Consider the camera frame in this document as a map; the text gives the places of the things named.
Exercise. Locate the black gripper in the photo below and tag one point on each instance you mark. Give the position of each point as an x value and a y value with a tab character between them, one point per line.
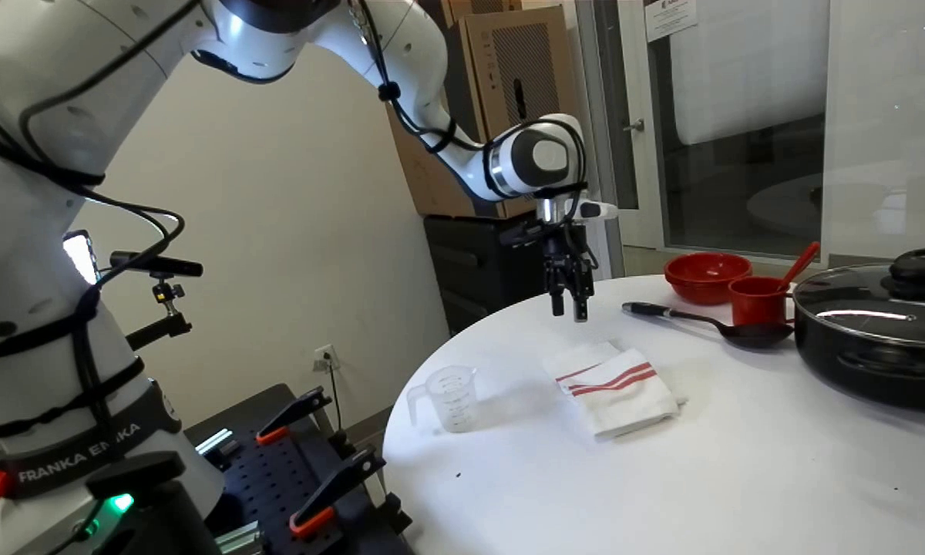
570	261

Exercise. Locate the white towel with red stripes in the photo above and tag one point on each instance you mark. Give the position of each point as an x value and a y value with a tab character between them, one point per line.
616	390

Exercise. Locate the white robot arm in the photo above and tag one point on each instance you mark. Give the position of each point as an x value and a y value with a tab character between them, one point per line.
76	79

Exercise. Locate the black cabinet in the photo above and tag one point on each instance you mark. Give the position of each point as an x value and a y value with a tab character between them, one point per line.
475	273

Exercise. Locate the red bowl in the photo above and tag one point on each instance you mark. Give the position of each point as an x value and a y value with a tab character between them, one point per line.
704	277

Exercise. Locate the clear plastic measuring cup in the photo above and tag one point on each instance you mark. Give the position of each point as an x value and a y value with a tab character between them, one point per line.
447	391

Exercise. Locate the black spoon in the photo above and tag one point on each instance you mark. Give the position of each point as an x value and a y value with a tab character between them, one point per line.
741	338

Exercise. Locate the red measuring cup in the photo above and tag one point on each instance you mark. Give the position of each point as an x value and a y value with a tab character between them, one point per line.
763	300

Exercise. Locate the cardboard box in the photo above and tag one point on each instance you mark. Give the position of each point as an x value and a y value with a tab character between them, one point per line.
507	66

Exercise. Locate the black orange clamp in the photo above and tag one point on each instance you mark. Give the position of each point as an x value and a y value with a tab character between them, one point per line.
321	503
300	408

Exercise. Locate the black pot with lid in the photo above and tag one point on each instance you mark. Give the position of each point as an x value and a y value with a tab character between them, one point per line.
865	329

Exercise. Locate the black camera stand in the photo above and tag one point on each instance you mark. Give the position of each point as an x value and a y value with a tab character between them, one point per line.
168	287

